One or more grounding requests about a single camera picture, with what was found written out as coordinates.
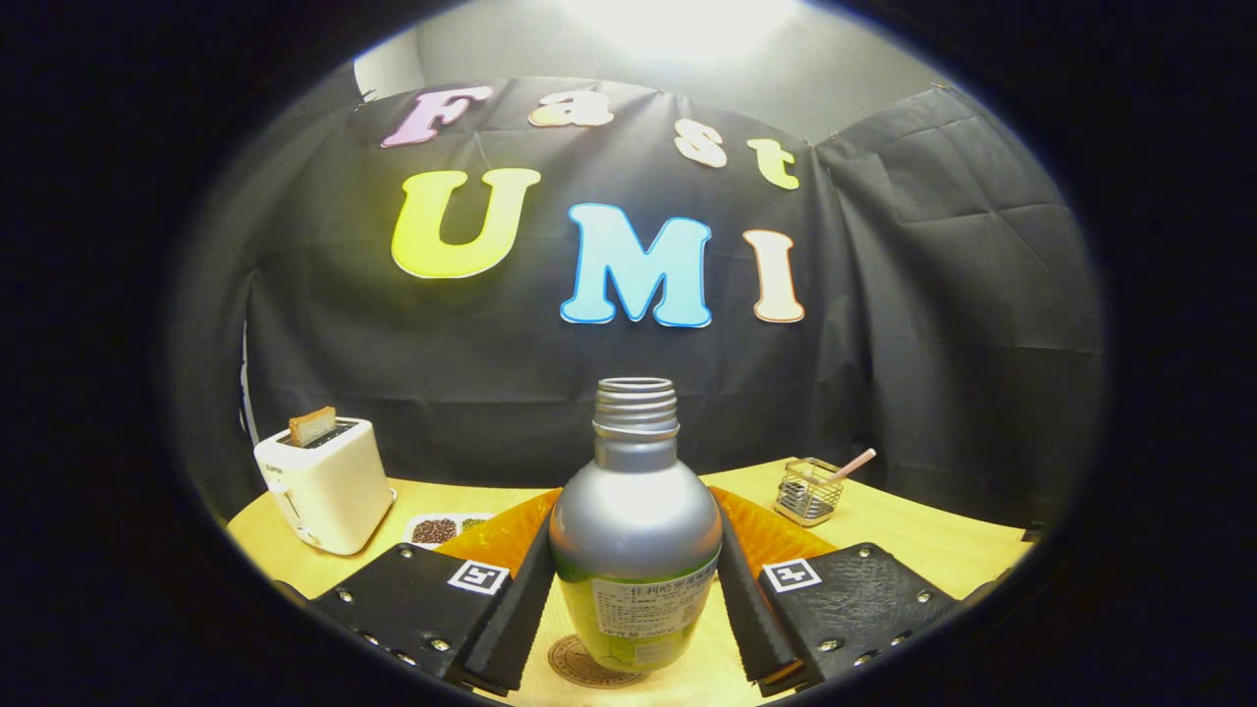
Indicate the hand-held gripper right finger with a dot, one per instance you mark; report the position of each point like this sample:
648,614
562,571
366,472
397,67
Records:
864,599

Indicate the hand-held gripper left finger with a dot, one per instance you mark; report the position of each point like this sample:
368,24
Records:
412,604

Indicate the round brown cork coaster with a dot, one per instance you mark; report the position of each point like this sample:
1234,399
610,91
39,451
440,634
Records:
572,663

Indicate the silver juice bottle green label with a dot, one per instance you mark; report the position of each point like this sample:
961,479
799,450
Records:
633,530

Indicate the white divided dish with beans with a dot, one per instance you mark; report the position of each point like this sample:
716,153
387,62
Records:
432,530

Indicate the wooden table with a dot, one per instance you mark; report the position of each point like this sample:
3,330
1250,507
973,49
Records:
923,550

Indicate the pink striped straw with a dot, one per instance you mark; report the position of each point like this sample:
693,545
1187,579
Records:
852,462

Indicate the white toaster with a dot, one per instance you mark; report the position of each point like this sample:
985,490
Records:
329,491

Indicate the toast slice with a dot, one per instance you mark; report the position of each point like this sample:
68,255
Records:
312,426

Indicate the black backdrop cloth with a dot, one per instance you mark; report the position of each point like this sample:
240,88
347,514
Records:
491,373

